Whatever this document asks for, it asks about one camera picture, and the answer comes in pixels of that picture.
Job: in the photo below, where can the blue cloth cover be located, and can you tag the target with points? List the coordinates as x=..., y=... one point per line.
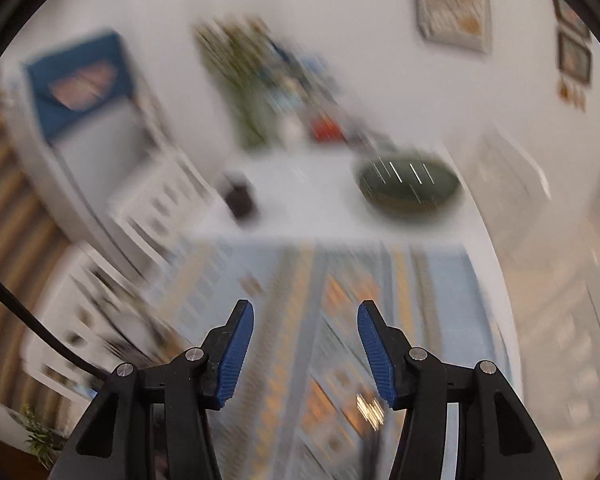
x=40, y=100

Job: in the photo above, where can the dark brown cup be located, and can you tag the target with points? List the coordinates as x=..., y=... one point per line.
x=242, y=200

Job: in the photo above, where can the dark green bowl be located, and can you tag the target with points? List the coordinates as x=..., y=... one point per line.
x=405, y=190

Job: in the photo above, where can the floral wall painting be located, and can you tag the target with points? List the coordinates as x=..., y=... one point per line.
x=452, y=5

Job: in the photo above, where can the green potted plant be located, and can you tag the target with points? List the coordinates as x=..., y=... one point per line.
x=42, y=440

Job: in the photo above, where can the hanging wall ornaments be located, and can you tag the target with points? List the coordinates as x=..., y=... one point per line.
x=572, y=95

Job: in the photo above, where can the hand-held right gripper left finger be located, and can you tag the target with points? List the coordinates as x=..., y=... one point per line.
x=235, y=355

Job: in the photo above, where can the white ceramic vase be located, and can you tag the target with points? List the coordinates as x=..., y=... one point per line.
x=291, y=132

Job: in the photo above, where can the red lidded teacup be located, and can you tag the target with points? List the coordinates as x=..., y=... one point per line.
x=325, y=132

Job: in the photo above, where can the patterned blue table mat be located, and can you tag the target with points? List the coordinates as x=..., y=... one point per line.
x=290, y=310

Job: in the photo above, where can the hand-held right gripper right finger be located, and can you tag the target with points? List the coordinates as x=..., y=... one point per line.
x=377, y=355

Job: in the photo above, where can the glass vase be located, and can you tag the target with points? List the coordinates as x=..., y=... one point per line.
x=252, y=125

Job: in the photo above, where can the silver refrigerator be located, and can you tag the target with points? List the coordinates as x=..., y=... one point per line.
x=100, y=160

